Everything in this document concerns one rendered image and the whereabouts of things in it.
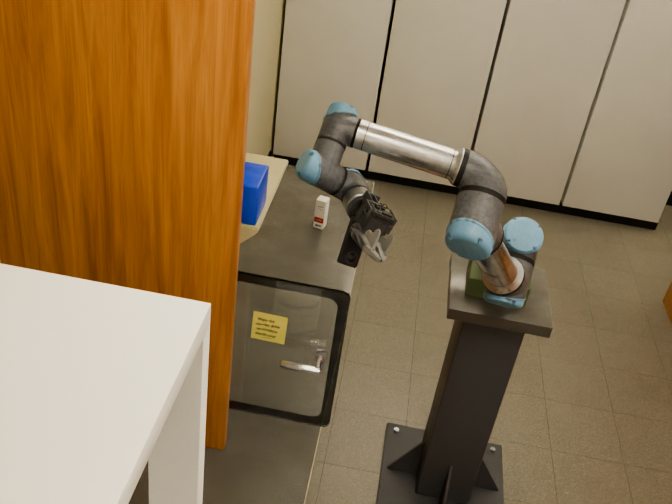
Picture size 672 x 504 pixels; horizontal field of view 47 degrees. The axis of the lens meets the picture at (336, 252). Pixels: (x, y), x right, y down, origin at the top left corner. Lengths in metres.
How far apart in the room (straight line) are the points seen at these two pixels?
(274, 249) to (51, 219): 1.07
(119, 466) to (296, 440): 1.44
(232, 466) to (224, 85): 0.90
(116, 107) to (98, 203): 0.21
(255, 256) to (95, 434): 2.01
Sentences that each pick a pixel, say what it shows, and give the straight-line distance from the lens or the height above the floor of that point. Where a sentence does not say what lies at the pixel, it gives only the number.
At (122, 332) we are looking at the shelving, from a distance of 0.57.
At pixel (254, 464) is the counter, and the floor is 0.94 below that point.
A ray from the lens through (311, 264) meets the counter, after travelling 2.48.
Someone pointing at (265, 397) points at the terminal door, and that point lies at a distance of 1.85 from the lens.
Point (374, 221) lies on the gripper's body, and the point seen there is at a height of 1.46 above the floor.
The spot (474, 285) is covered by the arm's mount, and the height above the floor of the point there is 0.98.
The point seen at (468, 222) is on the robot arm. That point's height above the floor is 1.44.
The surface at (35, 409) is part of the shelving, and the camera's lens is 0.52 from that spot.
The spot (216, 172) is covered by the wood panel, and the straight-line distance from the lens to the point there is 1.43.
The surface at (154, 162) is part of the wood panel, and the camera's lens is 1.46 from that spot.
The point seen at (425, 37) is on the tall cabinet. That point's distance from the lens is 4.61.
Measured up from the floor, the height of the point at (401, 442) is 0.02.
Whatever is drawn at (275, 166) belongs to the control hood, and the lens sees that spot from 1.80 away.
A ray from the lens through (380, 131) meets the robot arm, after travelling 1.91.
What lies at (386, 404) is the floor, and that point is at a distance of 3.40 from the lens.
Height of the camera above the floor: 2.35
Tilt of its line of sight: 33 degrees down
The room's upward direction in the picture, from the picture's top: 9 degrees clockwise
